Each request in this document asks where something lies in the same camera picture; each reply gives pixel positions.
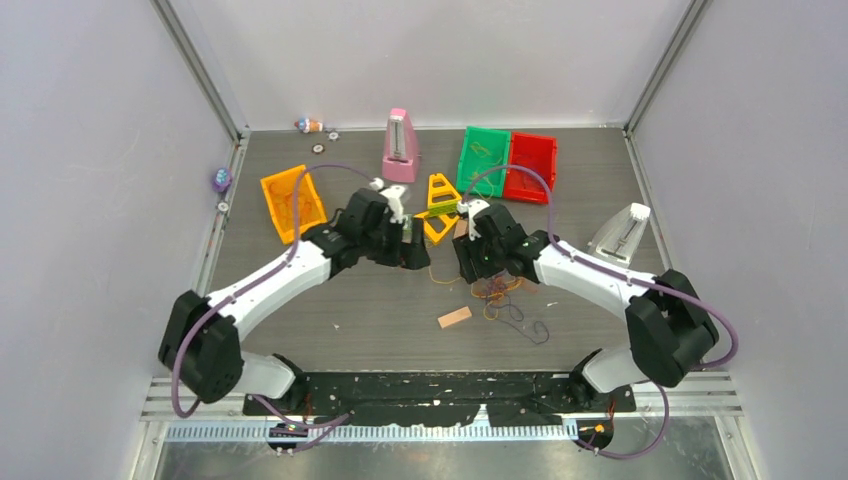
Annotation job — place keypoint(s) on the yellow plastic bin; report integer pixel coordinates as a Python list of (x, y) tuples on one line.
[(278, 190)]

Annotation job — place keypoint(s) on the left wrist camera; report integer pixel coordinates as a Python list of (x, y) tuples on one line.
[(396, 195)]

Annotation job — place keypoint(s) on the small clown figurine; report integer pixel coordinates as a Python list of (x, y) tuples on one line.
[(308, 125)]

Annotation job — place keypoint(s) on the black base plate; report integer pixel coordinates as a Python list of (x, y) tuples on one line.
[(441, 399)]

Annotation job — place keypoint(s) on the upright yellow triangle block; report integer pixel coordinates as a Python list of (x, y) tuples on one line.
[(442, 196)]

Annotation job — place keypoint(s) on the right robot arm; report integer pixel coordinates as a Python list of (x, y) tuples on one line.
[(668, 330)]

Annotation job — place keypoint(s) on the small wooden block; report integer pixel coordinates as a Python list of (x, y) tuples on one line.
[(460, 229)]

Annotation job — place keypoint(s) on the green plastic bin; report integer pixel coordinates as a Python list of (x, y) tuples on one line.
[(482, 150)]

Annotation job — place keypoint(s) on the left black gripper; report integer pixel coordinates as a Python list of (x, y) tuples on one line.
[(412, 255)]

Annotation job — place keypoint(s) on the red plastic bin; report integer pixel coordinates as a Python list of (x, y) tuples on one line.
[(533, 152)]

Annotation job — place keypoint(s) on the pink metronome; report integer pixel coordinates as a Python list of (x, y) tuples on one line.
[(401, 153)]

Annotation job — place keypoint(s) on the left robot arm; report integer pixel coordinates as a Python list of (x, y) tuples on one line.
[(202, 343)]

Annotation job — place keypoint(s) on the wooden block near centre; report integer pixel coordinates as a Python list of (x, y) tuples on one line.
[(454, 317)]

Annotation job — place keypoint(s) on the white metronome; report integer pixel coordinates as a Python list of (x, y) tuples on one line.
[(619, 238)]

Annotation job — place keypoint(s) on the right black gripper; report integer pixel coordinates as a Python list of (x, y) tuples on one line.
[(467, 250)]

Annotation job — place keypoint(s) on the flat yellow triangle block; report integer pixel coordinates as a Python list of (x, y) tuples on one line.
[(437, 227)]

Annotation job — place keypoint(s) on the purple egg toy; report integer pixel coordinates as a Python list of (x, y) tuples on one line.
[(222, 180)]

